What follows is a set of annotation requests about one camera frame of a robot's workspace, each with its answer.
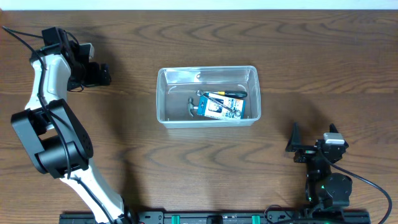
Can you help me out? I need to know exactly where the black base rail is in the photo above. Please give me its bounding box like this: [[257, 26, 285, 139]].
[[58, 210, 371, 224]]

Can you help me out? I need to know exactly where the small steel claw hammer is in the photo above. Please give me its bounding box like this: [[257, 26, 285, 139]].
[[187, 97, 198, 118]]

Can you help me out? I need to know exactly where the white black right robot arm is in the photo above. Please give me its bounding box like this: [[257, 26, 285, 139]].
[[285, 123, 353, 218]]

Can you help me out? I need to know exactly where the silver combination wrench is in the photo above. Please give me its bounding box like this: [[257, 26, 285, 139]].
[[196, 90, 239, 114]]

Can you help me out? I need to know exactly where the black yellow screwdriver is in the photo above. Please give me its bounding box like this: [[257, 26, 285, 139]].
[[205, 90, 248, 99]]

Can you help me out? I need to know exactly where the clear plastic container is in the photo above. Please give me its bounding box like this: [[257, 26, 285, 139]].
[[156, 65, 261, 128]]

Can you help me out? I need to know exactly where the blue white screwdriver box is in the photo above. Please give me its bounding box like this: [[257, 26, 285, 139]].
[[197, 93, 246, 120]]

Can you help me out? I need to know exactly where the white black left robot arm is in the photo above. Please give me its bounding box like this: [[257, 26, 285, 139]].
[[11, 41, 140, 223]]

